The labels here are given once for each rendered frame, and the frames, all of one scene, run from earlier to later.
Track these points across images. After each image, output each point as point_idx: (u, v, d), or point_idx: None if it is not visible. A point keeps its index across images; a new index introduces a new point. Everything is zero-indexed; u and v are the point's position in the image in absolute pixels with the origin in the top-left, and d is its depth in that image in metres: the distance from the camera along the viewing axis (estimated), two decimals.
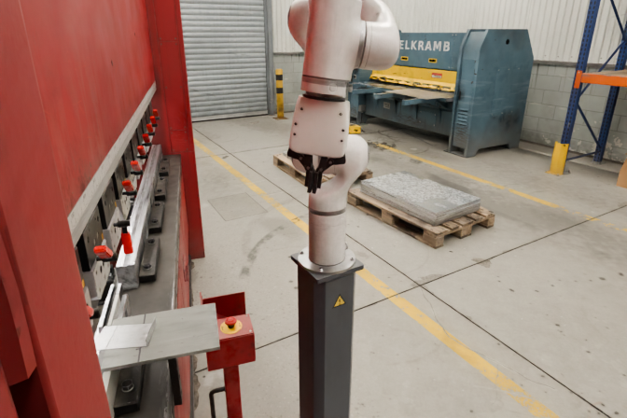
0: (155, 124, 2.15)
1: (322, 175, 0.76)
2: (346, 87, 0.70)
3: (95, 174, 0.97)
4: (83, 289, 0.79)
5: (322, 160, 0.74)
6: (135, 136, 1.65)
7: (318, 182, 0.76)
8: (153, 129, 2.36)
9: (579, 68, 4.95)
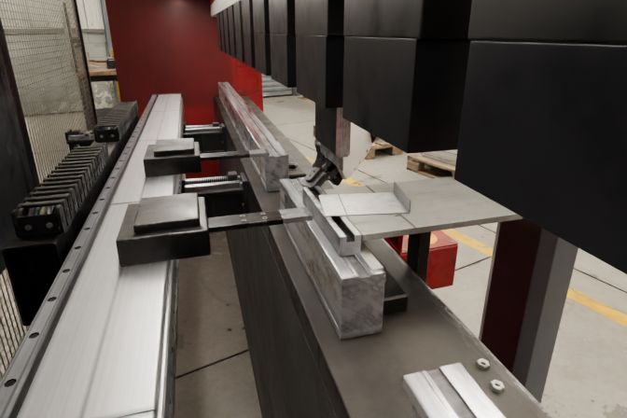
0: None
1: None
2: None
3: None
4: None
5: (335, 171, 0.78)
6: None
7: (318, 185, 0.77)
8: None
9: None
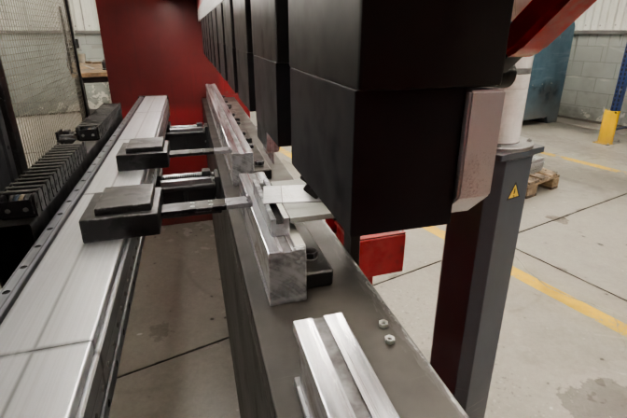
0: None
1: None
2: None
3: None
4: None
5: None
6: None
7: None
8: None
9: None
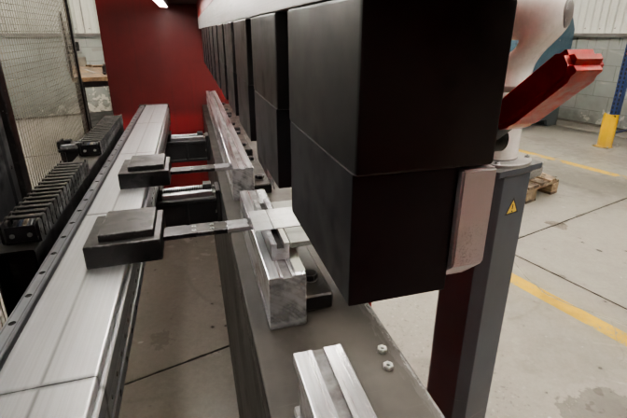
0: None
1: None
2: None
3: None
4: None
5: None
6: None
7: None
8: None
9: None
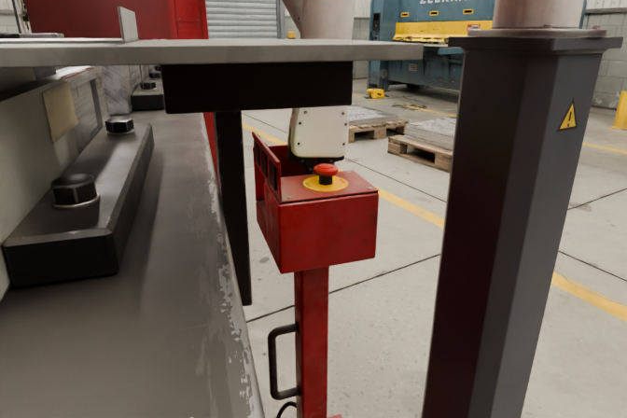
0: None
1: (306, 175, 0.76)
2: None
3: None
4: None
5: None
6: None
7: None
8: None
9: None
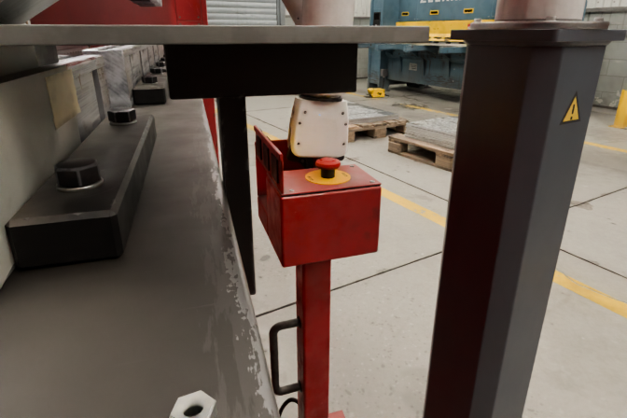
0: None
1: None
2: None
3: None
4: None
5: None
6: None
7: None
8: None
9: None
